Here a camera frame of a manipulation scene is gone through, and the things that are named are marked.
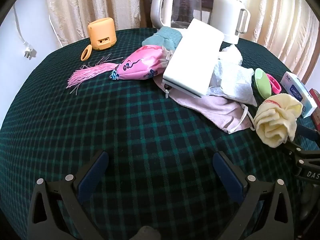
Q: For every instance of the cream curtain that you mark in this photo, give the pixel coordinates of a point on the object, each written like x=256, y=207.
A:
x=100, y=0

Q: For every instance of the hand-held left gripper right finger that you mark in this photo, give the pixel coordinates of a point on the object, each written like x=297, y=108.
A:
x=228, y=175

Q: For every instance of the orange speaker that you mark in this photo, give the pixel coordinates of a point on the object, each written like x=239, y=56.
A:
x=102, y=32

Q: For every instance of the pale pink face mask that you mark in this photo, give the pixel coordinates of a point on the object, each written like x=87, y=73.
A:
x=212, y=110

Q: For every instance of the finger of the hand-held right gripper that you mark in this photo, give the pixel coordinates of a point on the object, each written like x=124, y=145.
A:
x=308, y=133
x=310, y=166

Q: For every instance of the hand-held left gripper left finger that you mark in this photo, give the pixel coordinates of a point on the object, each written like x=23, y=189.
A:
x=92, y=172

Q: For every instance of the white case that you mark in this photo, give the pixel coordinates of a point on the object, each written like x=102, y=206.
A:
x=192, y=57

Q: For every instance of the white dotted pouch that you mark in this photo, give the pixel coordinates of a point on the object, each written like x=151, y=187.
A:
x=232, y=82

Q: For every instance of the green plaid tablecloth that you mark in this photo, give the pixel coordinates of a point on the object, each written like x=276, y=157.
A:
x=150, y=130

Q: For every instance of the teal cloth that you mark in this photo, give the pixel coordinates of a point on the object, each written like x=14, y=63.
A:
x=162, y=38

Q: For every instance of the dark wooden chair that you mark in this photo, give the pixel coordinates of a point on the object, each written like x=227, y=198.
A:
x=146, y=5

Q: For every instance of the blue white tissue pack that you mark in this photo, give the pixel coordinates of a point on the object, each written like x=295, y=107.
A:
x=297, y=92

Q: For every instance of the white thermos jug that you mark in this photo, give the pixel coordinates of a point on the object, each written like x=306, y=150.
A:
x=225, y=15

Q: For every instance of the pale yellow towel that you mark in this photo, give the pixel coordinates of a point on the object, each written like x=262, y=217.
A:
x=275, y=120

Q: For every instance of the red tin box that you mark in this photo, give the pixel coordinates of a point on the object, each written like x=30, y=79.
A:
x=315, y=97

